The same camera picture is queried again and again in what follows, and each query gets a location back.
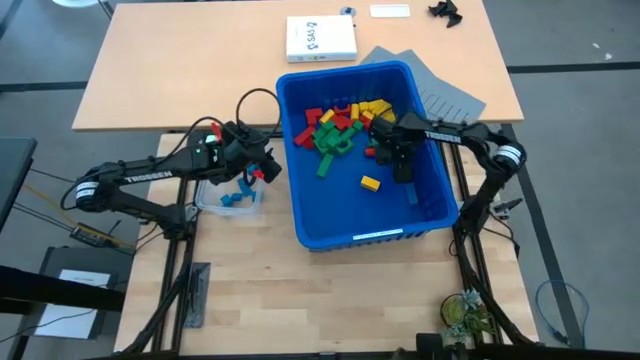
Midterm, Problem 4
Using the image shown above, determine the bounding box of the yellow cable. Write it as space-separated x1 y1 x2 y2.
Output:
22 183 136 250

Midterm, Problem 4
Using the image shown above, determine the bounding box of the black beam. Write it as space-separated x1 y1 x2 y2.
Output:
0 264 126 314

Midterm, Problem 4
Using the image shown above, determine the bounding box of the black side desk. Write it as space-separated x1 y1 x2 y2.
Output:
0 138 39 234

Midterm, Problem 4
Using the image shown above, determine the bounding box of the artificial potted plant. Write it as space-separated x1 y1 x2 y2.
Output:
438 288 497 360

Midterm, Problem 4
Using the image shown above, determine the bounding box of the white paper note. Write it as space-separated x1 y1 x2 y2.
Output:
58 268 112 290

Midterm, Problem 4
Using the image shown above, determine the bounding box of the green long block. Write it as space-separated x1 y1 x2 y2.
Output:
315 153 335 179

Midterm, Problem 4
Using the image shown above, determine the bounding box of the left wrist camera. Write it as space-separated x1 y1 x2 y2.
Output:
227 121 261 146

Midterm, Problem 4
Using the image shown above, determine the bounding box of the red long block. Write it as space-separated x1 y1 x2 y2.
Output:
293 126 317 149

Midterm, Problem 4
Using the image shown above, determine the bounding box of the white paper sheet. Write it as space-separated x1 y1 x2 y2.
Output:
285 14 359 64

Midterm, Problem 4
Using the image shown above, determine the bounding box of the blue plastic bin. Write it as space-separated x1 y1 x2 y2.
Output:
275 60 460 253

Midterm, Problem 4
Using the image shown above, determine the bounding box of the black equipment case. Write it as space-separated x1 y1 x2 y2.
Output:
34 246 134 341

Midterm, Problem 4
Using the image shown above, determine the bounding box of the grey slotted divider panel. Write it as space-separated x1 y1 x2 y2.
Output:
394 48 488 124
359 45 416 66

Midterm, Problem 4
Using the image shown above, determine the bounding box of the light wooden desk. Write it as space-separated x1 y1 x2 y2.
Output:
72 0 525 132

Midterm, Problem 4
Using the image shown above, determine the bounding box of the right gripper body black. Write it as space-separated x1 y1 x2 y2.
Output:
369 112 431 164

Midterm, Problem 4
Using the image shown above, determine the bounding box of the white bin label strip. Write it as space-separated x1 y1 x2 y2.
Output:
352 228 404 242

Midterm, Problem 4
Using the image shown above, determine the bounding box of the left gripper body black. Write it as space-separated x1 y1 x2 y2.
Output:
217 142 274 179

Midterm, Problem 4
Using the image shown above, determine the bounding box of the clear plastic container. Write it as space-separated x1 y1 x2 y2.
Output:
194 144 267 220

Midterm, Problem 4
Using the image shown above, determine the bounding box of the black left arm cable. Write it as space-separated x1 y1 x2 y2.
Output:
164 88 283 166

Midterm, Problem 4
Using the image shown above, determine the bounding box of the dark grey rectangular plate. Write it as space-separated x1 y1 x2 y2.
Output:
183 262 212 329

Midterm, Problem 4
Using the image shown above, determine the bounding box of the black plastic bracket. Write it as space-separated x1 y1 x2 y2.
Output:
427 0 464 29

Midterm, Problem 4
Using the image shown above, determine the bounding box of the blue cable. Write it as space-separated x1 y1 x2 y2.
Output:
534 279 591 347

